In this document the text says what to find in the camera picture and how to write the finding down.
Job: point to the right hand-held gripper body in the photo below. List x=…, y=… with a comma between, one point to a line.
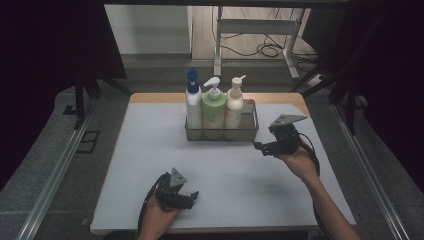
x=285, y=140

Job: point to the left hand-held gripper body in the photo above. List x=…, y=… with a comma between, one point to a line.
x=170, y=196

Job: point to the grey metal mesh basket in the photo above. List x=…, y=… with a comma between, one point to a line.
x=250, y=128

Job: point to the cream pump bottle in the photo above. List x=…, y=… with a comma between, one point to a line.
x=235, y=110

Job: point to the green pump bottle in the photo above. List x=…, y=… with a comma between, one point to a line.
x=214, y=113

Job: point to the white bottle with blue pump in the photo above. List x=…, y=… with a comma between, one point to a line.
x=193, y=110

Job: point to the person's right hand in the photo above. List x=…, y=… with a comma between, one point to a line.
x=301, y=163

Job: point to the white table mat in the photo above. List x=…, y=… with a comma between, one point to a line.
x=233, y=180

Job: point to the white power strip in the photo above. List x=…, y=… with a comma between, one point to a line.
x=315, y=80

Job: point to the black metal stand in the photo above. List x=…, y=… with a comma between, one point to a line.
x=79, y=100
x=350, y=100

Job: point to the dark curtain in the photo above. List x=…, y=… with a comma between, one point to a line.
x=40, y=66
x=393, y=83

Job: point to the white panel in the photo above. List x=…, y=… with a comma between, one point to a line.
x=146, y=30

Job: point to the aluminium rail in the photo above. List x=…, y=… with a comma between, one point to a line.
x=370, y=173
x=55, y=173

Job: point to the white desk frame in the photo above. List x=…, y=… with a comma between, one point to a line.
x=258, y=26

